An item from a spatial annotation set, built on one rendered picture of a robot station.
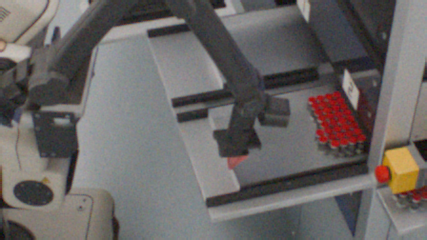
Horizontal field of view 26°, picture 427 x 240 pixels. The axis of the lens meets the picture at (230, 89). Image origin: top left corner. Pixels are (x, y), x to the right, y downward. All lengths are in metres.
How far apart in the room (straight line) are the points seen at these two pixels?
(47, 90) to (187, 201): 1.46
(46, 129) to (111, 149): 1.30
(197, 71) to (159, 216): 0.91
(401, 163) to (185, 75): 0.68
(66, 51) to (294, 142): 0.69
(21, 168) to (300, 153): 0.69
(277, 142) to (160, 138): 1.27
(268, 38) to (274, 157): 0.44
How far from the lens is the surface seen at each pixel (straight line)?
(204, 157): 2.23
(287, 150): 2.25
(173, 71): 2.44
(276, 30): 2.58
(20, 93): 1.93
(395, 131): 2.07
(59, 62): 1.86
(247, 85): 1.91
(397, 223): 2.14
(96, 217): 2.90
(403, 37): 1.88
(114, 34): 2.69
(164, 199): 3.28
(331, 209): 2.57
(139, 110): 3.59
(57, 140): 2.20
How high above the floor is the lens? 2.54
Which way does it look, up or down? 44 degrees down
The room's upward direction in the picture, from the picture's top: 1 degrees clockwise
